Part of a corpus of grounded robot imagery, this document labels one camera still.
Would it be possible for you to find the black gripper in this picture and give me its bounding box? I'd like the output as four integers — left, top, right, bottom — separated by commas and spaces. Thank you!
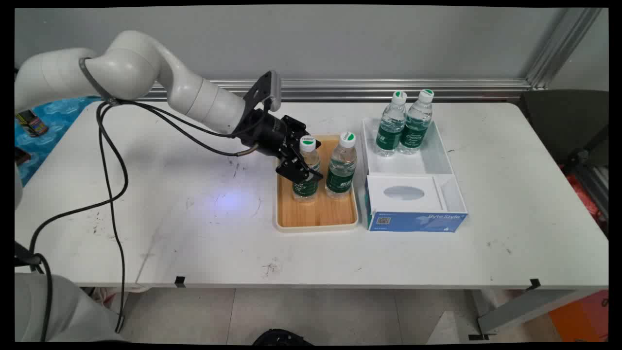
236, 111, 324, 185

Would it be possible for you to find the water bottle with green label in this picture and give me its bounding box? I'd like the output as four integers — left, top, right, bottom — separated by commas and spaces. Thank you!
292, 136, 322, 203
374, 91, 408, 158
397, 88, 434, 155
325, 131, 358, 200

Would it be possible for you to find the bamboo tray with cream rim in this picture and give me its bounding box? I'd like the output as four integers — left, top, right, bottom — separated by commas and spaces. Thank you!
274, 135, 360, 234

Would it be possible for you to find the blue and white tissue box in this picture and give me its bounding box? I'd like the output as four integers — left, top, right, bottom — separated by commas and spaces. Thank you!
364, 174, 468, 233

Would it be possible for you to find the white open storage box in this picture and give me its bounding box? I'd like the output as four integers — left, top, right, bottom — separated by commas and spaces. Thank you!
361, 118, 456, 176

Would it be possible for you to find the black round floor object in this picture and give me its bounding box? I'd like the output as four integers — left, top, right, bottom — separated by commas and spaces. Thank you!
252, 329, 314, 346

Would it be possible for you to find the blue bubble mat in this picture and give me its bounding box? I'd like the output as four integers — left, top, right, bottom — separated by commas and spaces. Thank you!
15, 96, 101, 186

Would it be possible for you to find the dark printed drink can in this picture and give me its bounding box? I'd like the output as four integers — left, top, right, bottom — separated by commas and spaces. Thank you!
16, 109, 50, 138

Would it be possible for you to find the grey table leg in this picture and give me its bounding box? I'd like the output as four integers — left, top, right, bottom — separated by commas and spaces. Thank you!
469, 289, 591, 339

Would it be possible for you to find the red mesh bag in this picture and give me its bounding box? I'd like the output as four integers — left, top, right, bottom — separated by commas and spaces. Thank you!
565, 174, 608, 230

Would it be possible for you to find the orange box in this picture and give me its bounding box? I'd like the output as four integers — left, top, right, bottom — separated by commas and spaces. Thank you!
548, 290, 609, 342

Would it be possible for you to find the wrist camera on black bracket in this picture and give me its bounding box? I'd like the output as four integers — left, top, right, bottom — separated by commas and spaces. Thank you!
242, 70, 283, 117

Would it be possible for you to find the long aluminium frame rail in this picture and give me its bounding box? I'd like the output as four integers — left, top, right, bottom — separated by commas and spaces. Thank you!
146, 78, 535, 103

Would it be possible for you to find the grey cable strap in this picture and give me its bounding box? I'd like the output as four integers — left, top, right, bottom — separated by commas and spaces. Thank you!
79, 57, 120, 106

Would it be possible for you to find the thin black camera cable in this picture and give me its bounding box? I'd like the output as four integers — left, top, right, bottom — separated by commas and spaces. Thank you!
27, 95, 273, 342

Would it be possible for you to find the aluminium frame corner post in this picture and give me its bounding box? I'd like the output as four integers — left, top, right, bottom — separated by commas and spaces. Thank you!
525, 7, 603, 90

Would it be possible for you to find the black cable clamp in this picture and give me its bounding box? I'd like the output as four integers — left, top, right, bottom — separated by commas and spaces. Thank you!
15, 241, 43, 268

